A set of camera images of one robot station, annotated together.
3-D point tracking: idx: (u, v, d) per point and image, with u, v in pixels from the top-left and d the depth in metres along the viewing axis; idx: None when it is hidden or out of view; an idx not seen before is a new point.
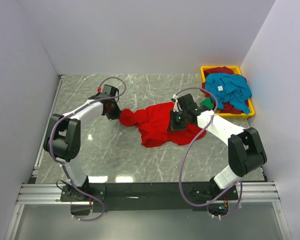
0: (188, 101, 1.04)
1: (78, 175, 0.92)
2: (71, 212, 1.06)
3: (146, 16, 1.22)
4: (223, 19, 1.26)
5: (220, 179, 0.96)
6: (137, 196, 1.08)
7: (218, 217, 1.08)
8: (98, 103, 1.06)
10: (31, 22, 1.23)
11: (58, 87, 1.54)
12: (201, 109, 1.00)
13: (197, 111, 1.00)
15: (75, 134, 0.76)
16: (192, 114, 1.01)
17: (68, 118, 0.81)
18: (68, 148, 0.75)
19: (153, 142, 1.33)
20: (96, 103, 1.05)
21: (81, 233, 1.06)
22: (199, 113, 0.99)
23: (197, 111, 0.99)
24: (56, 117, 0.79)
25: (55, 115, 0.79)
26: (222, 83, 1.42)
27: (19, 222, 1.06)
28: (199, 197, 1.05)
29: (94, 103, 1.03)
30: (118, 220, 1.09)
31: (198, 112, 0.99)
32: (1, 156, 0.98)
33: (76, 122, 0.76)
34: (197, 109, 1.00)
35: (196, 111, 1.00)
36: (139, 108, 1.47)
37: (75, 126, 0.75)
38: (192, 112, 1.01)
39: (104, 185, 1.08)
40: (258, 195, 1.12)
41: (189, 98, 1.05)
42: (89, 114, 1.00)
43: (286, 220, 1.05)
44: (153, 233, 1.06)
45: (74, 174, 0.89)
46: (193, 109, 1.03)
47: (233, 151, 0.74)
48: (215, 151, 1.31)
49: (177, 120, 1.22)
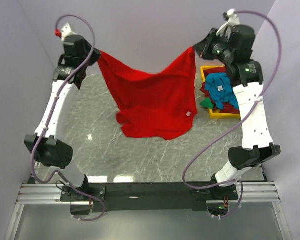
0: (244, 45, 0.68)
1: (76, 179, 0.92)
2: (71, 212, 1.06)
3: (146, 17, 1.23)
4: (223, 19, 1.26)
5: (221, 176, 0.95)
6: (137, 196, 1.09)
7: (218, 217, 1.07)
8: (68, 88, 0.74)
10: (31, 22, 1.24)
11: None
12: (253, 73, 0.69)
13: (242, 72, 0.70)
15: (60, 150, 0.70)
16: (238, 67, 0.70)
17: (44, 135, 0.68)
18: (59, 161, 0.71)
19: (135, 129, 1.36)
20: (65, 88, 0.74)
21: (81, 233, 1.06)
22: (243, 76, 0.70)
23: (248, 73, 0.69)
24: (31, 140, 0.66)
25: (28, 140, 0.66)
26: (222, 83, 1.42)
27: (19, 222, 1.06)
28: (199, 197, 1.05)
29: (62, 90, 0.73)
30: (118, 220, 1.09)
31: (247, 77, 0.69)
32: (2, 156, 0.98)
33: (54, 141, 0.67)
34: (249, 69, 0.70)
35: (246, 71, 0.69)
36: None
37: (55, 145, 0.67)
38: (241, 67, 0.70)
39: (104, 185, 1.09)
40: (258, 195, 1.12)
41: (250, 41, 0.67)
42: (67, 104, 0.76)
43: (286, 220, 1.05)
44: (153, 233, 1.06)
45: (71, 177, 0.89)
46: (241, 60, 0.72)
47: (243, 156, 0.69)
48: (215, 151, 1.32)
49: (214, 51, 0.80)
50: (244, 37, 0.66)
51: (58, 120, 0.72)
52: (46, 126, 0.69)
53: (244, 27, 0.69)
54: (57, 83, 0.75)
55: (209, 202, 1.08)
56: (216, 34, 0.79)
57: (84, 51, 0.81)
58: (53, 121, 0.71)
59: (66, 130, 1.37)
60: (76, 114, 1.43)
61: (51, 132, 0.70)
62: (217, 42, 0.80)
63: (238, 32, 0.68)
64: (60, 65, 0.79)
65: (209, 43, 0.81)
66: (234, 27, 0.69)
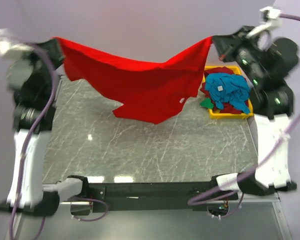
0: (279, 72, 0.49)
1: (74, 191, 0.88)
2: (71, 212, 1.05)
3: (145, 17, 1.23)
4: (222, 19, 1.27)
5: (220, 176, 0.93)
6: (137, 196, 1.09)
7: (218, 217, 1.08)
8: (34, 140, 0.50)
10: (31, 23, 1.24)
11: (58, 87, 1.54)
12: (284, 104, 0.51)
13: (272, 103, 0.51)
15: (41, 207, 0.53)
16: (265, 96, 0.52)
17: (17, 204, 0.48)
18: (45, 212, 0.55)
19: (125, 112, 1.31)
20: (30, 142, 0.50)
21: (81, 233, 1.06)
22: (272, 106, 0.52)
23: (279, 106, 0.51)
24: (5, 207, 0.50)
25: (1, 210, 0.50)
26: (222, 83, 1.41)
27: (19, 222, 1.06)
28: (199, 197, 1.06)
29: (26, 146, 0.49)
30: (119, 220, 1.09)
31: (274, 110, 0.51)
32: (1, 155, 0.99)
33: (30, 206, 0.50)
34: (279, 99, 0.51)
35: (276, 102, 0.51)
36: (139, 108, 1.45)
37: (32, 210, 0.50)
38: (270, 95, 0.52)
39: (104, 185, 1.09)
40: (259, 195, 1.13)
41: (287, 69, 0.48)
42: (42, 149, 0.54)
43: (285, 219, 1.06)
44: (153, 233, 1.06)
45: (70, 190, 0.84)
46: (272, 84, 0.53)
47: (253, 186, 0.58)
48: (215, 151, 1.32)
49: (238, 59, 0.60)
50: (283, 64, 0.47)
51: (31, 182, 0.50)
52: (18, 195, 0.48)
53: (287, 42, 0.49)
54: (19, 134, 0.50)
55: (210, 203, 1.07)
56: (245, 39, 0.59)
57: (45, 78, 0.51)
58: (24, 185, 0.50)
59: (66, 130, 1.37)
60: (76, 114, 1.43)
61: (25, 197, 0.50)
62: (245, 46, 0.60)
63: (278, 54, 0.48)
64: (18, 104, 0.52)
65: (234, 47, 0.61)
66: (275, 45, 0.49)
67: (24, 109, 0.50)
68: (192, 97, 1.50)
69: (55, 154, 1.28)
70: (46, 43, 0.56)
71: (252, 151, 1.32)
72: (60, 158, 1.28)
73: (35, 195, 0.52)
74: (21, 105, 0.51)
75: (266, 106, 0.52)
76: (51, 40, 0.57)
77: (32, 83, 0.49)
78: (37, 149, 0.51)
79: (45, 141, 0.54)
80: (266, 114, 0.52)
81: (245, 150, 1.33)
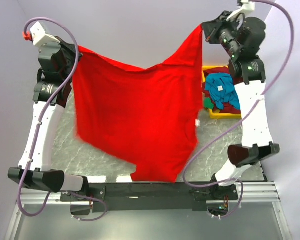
0: (251, 43, 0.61)
1: (73, 187, 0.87)
2: (71, 212, 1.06)
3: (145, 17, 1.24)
4: None
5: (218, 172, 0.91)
6: (137, 196, 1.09)
7: (218, 217, 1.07)
8: (51, 110, 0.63)
10: None
11: None
12: (254, 72, 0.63)
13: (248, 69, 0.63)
15: (51, 179, 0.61)
16: (240, 65, 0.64)
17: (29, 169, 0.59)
18: (52, 187, 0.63)
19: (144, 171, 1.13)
20: (47, 112, 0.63)
21: (82, 233, 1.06)
22: (249, 71, 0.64)
23: (251, 73, 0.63)
24: (15, 172, 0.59)
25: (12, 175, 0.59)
26: (222, 83, 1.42)
27: (19, 221, 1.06)
28: (199, 197, 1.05)
29: (45, 113, 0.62)
30: (118, 220, 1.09)
31: (249, 76, 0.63)
32: (2, 155, 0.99)
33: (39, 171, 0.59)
34: (251, 68, 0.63)
35: (249, 69, 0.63)
36: None
37: (42, 179, 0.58)
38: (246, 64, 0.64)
39: (104, 185, 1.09)
40: (259, 195, 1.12)
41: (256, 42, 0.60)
42: (56, 121, 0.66)
43: (286, 219, 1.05)
44: (153, 233, 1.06)
45: (69, 187, 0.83)
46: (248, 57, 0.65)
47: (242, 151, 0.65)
48: (215, 151, 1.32)
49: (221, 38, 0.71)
50: (253, 38, 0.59)
51: (43, 149, 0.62)
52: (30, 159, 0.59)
53: (257, 22, 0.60)
54: (39, 105, 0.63)
55: (209, 203, 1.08)
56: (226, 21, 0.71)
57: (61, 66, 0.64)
58: (37, 152, 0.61)
59: (67, 130, 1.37)
60: None
61: (37, 164, 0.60)
62: (226, 27, 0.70)
63: (248, 29, 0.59)
64: (40, 81, 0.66)
65: (217, 28, 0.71)
66: (245, 22, 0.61)
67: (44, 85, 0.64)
68: None
69: (55, 154, 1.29)
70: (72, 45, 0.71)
71: None
72: (60, 158, 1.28)
73: (44, 162, 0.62)
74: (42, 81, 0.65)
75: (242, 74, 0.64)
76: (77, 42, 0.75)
77: (57, 60, 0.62)
78: (53, 118, 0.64)
79: (58, 116, 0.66)
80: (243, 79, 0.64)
81: None
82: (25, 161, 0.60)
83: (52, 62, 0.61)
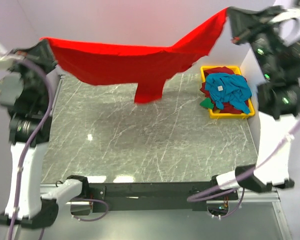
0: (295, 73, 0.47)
1: (73, 191, 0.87)
2: (71, 212, 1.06)
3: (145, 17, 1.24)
4: None
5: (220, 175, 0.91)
6: (137, 196, 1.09)
7: (218, 217, 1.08)
8: (31, 153, 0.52)
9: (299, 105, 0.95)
10: (31, 22, 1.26)
11: (58, 86, 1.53)
12: (292, 105, 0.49)
13: (286, 100, 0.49)
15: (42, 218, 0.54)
16: (274, 96, 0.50)
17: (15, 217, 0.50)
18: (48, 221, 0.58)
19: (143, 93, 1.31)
20: (27, 156, 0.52)
21: (81, 233, 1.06)
22: (286, 103, 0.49)
23: (287, 106, 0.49)
24: (3, 218, 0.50)
25: (0, 221, 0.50)
26: (222, 83, 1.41)
27: None
28: (199, 197, 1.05)
29: (24, 159, 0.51)
30: (119, 220, 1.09)
31: (282, 110, 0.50)
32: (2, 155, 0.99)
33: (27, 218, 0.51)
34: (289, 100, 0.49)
35: (285, 101, 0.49)
36: (139, 108, 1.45)
37: (33, 224, 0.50)
38: (283, 94, 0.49)
39: (104, 185, 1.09)
40: (259, 195, 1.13)
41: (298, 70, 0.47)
42: (39, 159, 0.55)
43: (286, 219, 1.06)
44: (153, 233, 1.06)
45: (70, 192, 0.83)
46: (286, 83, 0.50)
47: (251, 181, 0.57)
48: (215, 151, 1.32)
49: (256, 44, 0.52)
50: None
51: (30, 194, 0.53)
52: (16, 208, 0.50)
53: None
54: (16, 147, 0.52)
55: (209, 203, 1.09)
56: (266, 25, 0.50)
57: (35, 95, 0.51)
58: (22, 199, 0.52)
59: (66, 131, 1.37)
60: (76, 114, 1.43)
61: (24, 210, 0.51)
62: (266, 32, 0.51)
63: None
64: (13, 116, 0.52)
65: (252, 31, 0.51)
66: (299, 46, 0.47)
67: (20, 121, 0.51)
68: (192, 97, 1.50)
69: (55, 154, 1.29)
70: (35, 46, 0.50)
71: (252, 151, 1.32)
72: (60, 158, 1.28)
73: (33, 206, 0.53)
74: (17, 118, 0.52)
75: (275, 105, 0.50)
76: (42, 41, 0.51)
77: (24, 97, 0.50)
78: (34, 161, 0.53)
79: (42, 153, 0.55)
80: (273, 111, 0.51)
81: (245, 150, 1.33)
82: (12, 207, 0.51)
83: (20, 104, 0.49)
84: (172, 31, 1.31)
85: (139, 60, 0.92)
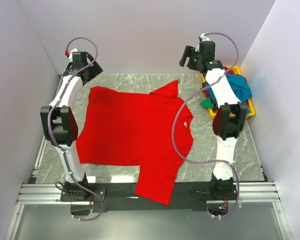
0: (208, 50, 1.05)
1: (78, 170, 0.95)
2: (71, 212, 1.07)
3: (145, 18, 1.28)
4: (219, 20, 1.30)
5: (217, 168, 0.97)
6: (137, 196, 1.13)
7: (218, 217, 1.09)
8: (75, 80, 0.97)
9: None
10: (31, 22, 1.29)
11: (58, 86, 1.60)
12: (215, 65, 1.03)
13: (212, 64, 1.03)
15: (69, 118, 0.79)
16: (205, 65, 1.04)
17: (57, 106, 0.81)
18: (69, 131, 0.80)
19: (151, 176, 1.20)
20: (74, 79, 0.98)
21: (81, 234, 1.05)
22: (212, 66, 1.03)
23: (212, 64, 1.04)
24: (45, 110, 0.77)
25: (43, 109, 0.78)
26: None
27: (19, 222, 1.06)
28: (199, 196, 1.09)
29: (72, 78, 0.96)
30: (119, 220, 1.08)
31: (212, 67, 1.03)
32: (2, 154, 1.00)
33: (67, 109, 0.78)
34: (212, 63, 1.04)
35: (210, 64, 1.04)
36: (131, 108, 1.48)
37: (68, 112, 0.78)
38: (206, 63, 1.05)
39: (104, 185, 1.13)
40: (259, 196, 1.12)
41: (210, 47, 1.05)
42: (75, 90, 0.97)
43: (286, 220, 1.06)
44: (153, 233, 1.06)
45: (75, 165, 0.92)
46: (208, 59, 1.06)
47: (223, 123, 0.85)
48: (215, 151, 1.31)
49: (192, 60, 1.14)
50: (208, 49, 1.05)
51: (66, 101, 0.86)
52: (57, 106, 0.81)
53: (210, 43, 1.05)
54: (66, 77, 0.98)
55: (209, 203, 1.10)
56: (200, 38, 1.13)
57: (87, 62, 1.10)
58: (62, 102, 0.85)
59: None
60: (77, 114, 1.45)
61: (64, 102, 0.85)
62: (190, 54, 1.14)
63: (207, 44, 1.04)
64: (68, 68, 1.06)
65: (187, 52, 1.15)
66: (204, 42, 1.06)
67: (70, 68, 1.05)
68: (193, 97, 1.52)
69: (55, 154, 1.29)
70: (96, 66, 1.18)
71: (252, 151, 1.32)
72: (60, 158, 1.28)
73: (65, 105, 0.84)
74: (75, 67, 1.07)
75: (207, 68, 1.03)
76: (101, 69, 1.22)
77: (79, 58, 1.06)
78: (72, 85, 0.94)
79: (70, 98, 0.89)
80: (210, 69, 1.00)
81: (245, 150, 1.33)
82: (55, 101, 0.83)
83: (79, 60, 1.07)
84: (170, 33, 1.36)
85: (136, 124, 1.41)
